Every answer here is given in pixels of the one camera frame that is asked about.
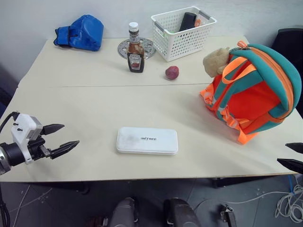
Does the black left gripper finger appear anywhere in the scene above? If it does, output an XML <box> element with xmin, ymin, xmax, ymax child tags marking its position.
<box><xmin>49</xmin><ymin>140</ymin><xmax>80</xmax><ymax>160</ymax></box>
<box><xmin>42</xmin><ymin>123</ymin><xmax>65</xmax><ymax>136</ymax></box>

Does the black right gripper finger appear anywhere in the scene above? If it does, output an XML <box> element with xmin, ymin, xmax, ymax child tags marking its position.
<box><xmin>285</xmin><ymin>142</ymin><xmax>303</xmax><ymax>153</ymax></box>
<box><xmin>276</xmin><ymin>158</ymin><xmax>303</xmax><ymax>175</ymax></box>

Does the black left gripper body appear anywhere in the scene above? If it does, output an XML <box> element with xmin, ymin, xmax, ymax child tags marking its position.
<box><xmin>27</xmin><ymin>134</ymin><xmax>52</xmax><ymax>161</ymax></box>

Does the orange and teal backpack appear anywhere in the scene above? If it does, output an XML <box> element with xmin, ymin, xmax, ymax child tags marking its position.
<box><xmin>199</xmin><ymin>41</ymin><xmax>302</xmax><ymax>145</ymax></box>

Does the white case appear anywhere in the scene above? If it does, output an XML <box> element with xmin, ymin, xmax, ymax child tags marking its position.
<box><xmin>116</xmin><ymin>126</ymin><xmax>179</xmax><ymax>156</ymax></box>

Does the black object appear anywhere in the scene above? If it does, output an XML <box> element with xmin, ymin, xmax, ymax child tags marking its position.
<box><xmin>178</xmin><ymin>12</ymin><xmax>197</xmax><ymax>32</ymax></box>

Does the grey rounded robot leg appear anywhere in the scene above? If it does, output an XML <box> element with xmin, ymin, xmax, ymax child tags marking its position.
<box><xmin>110</xmin><ymin>197</ymin><xmax>139</xmax><ymax>227</ymax></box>

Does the blue padded glove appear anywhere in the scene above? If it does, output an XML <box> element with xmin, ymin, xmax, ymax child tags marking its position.
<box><xmin>53</xmin><ymin>14</ymin><xmax>105</xmax><ymax>52</ymax></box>

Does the black chair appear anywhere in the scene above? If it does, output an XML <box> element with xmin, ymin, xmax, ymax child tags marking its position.
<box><xmin>271</xmin><ymin>28</ymin><xmax>303</xmax><ymax>73</ymax></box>

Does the ketchup bottle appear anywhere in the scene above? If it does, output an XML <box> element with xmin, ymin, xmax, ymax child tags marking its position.
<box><xmin>126</xmin><ymin>22</ymin><xmax>145</xmax><ymax>73</ymax></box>

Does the beige plush toy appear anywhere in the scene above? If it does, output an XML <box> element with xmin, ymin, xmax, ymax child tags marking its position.
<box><xmin>203</xmin><ymin>47</ymin><xmax>231</xmax><ymax>78</ymax></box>

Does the dark rounded robot leg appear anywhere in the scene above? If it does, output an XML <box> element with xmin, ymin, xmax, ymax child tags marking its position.
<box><xmin>163</xmin><ymin>197</ymin><xmax>202</xmax><ymax>227</ymax></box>

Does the perforated round metal plate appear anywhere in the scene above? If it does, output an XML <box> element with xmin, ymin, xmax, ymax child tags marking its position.
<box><xmin>117</xmin><ymin>37</ymin><xmax>156</xmax><ymax>60</ymax></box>

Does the red round fruit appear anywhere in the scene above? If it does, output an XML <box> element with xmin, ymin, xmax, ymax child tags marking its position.
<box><xmin>165</xmin><ymin>66</ymin><xmax>180</xmax><ymax>81</ymax></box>

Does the white perforated plastic basket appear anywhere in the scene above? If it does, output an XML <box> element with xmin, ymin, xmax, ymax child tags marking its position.
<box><xmin>151</xmin><ymin>6</ymin><xmax>217</xmax><ymax>63</ymax></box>

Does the blue cable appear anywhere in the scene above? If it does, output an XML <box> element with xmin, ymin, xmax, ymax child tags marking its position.
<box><xmin>287</xmin><ymin>174</ymin><xmax>296</xmax><ymax>196</ymax></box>

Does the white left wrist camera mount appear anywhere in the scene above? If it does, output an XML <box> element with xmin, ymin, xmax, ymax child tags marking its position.
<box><xmin>10</xmin><ymin>113</ymin><xmax>44</xmax><ymax>165</ymax></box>

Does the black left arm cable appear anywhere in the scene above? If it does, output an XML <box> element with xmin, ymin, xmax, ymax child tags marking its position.
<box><xmin>0</xmin><ymin>111</ymin><xmax>20</xmax><ymax>133</ymax></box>

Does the white cable bundle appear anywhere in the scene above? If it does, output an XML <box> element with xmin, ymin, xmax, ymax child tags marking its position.
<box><xmin>233</xmin><ymin>184</ymin><xmax>303</xmax><ymax>224</ymax></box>

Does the metal floor bracket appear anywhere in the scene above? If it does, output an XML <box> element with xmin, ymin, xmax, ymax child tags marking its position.
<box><xmin>219</xmin><ymin>203</ymin><xmax>235</xmax><ymax>227</ymax></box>

